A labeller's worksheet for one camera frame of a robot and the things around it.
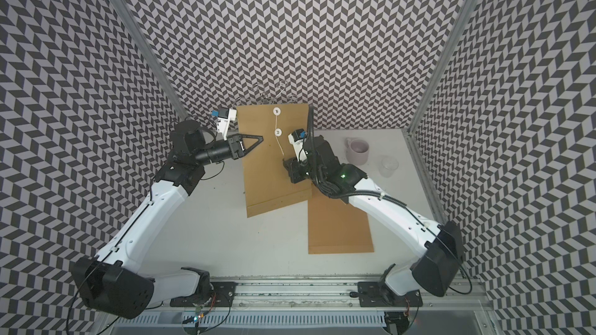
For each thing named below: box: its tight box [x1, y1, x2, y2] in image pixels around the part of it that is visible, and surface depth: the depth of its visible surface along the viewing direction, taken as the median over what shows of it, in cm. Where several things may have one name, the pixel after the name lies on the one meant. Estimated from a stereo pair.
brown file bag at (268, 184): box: [236, 103, 312, 218], surface depth 71 cm
